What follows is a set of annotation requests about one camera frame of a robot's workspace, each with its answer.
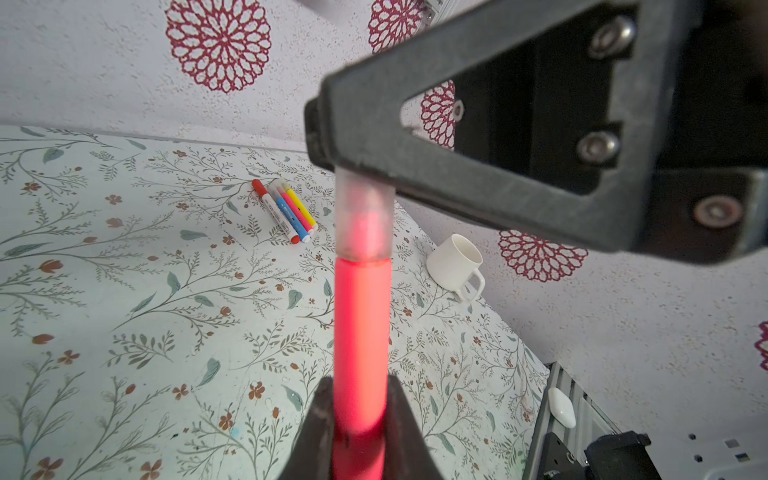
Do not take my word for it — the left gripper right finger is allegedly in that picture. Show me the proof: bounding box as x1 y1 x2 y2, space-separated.
383 375 443 480

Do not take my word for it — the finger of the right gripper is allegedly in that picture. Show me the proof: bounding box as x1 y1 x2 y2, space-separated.
304 1 767 264

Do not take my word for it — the white marker pen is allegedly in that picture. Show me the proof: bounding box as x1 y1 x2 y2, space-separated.
251 179 300 244

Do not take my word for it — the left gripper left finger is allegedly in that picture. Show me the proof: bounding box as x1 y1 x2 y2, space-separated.
278 377 335 480

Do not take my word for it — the white small puck device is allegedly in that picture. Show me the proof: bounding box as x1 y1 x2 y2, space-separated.
547 387 577 429

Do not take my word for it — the yellow highlighter pen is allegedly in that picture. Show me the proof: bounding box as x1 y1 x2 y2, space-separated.
280 178 319 228

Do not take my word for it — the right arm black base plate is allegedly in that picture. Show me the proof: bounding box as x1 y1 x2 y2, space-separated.
523 432 587 480

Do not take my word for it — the blue highlighter pen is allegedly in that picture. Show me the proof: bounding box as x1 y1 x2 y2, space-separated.
267 182 310 243

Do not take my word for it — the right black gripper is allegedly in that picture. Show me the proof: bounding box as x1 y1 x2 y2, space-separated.
452 0 768 196

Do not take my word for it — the pink highlighter pen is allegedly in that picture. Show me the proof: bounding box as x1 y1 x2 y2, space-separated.
332 258 392 479
274 179 316 235

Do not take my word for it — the white ceramic mug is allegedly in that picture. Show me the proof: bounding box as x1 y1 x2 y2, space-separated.
426 234 486 302

